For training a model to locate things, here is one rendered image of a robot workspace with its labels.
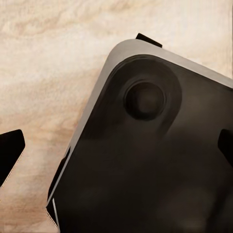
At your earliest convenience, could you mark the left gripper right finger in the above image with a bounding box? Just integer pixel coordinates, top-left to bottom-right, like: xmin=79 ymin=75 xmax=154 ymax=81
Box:
xmin=217 ymin=129 xmax=233 ymax=168

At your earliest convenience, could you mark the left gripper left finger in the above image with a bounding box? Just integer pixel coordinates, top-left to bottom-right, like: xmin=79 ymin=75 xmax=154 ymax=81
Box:
xmin=0 ymin=129 xmax=25 ymax=187

